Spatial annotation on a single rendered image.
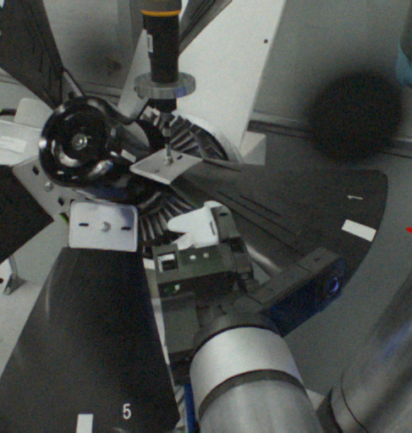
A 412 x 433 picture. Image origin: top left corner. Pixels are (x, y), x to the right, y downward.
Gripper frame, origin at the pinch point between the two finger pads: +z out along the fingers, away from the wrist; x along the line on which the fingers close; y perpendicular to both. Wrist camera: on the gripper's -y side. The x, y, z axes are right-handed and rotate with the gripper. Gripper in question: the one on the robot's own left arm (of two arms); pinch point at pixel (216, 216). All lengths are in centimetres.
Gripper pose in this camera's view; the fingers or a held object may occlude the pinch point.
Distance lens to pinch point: 54.2
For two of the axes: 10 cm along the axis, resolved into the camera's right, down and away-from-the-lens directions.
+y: -9.8, 1.8, -0.9
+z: -1.7, -5.2, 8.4
